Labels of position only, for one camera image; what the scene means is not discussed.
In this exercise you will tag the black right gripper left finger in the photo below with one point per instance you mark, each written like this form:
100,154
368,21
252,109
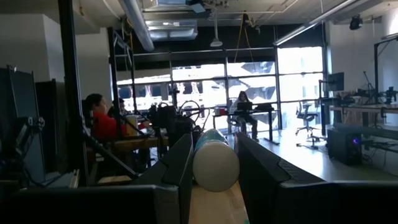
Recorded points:
174,174

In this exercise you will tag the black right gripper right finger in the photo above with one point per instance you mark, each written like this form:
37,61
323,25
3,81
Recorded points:
264,186

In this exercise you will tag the teal mouthwash bottle white cap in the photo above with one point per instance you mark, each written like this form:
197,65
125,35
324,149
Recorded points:
214,168

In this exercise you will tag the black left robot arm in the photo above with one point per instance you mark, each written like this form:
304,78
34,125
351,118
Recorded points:
174,124

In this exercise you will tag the beige cup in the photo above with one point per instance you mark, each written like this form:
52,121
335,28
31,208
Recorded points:
132,124

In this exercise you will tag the black standing desk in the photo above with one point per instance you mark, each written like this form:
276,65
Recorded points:
264,111

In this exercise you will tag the black office chair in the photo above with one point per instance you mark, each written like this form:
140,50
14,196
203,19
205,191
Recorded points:
306,116

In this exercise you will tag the black laptop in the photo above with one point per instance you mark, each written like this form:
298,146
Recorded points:
244,106

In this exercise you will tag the person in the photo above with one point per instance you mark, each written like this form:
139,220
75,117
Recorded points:
244,99
102,124
119,105

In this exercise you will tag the computer tower purple light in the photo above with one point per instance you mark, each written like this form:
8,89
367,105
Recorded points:
343,146

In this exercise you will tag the black mounted monitor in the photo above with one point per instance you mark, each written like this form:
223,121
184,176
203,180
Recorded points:
335,81

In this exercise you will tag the wooden workbench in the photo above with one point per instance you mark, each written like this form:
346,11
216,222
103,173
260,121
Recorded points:
367,109

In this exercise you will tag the black panel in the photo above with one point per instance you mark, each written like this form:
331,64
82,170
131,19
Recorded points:
51,124
18,118

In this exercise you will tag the white pendant lamp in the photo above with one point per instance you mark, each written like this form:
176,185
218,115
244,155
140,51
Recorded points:
216,42

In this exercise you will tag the ceiling light strip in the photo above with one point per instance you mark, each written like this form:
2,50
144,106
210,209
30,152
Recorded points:
311,23

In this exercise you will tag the black rack frame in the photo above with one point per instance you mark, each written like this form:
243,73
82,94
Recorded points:
112,77

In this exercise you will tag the black aluminium table frame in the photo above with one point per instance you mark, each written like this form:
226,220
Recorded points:
70,77

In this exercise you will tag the grey ceiling duct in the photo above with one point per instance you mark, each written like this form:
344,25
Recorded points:
136,21

